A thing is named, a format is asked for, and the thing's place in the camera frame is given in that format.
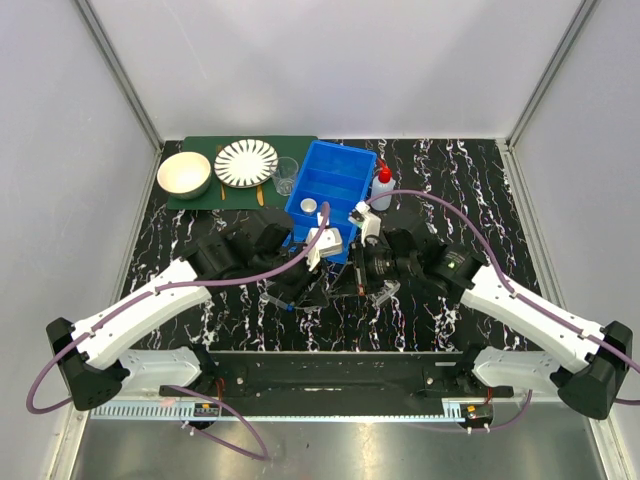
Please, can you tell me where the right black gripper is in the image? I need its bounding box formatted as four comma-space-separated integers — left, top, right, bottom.
328, 239, 419, 298

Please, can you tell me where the clear tube rack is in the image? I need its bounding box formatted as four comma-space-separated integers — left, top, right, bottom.
371, 280, 401, 306

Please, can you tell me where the centrifuge tube blue cap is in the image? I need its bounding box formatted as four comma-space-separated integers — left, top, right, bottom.
260, 293, 294, 312

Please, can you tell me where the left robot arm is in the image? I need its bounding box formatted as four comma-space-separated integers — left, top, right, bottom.
46, 220, 343, 411

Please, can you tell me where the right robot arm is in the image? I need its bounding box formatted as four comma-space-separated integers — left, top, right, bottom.
340, 229, 633, 420

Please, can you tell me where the squeeze bottle red cap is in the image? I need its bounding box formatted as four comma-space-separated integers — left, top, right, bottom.
370, 162, 396, 212

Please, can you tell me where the small white crucible cup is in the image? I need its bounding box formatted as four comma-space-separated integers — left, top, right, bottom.
300, 198, 318, 216

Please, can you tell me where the blue compartment bin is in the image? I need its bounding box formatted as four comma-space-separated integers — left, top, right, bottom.
285, 140, 377, 264

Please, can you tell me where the gold knife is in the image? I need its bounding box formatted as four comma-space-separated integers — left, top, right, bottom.
256, 185, 265, 207

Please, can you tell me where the clear drinking glass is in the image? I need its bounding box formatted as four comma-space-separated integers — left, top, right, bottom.
272, 157, 299, 197

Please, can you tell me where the gold fork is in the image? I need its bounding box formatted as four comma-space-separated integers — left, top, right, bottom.
216, 144, 226, 201

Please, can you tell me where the striped white plate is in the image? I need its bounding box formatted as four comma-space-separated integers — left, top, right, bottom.
213, 139, 279, 189

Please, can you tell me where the white ceramic bowl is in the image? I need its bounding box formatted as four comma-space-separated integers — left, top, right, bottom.
156, 152, 212, 200

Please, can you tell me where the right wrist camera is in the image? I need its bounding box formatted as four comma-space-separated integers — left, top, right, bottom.
348, 201, 381, 246

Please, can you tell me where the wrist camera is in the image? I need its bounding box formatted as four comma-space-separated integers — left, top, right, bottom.
306, 228, 344, 271
348, 201, 381, 246

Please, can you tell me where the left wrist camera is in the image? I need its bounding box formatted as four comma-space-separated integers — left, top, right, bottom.
306, 228, 344, 271

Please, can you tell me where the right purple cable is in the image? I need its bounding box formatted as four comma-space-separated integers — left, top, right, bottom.
364, 189, 640, 432

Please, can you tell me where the purple cable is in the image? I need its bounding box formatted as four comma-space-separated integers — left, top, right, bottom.
364, 189, 640, 432
25, 201, 331, 461

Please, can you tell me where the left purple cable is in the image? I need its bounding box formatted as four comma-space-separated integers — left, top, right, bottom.
25, 201, 331, 461

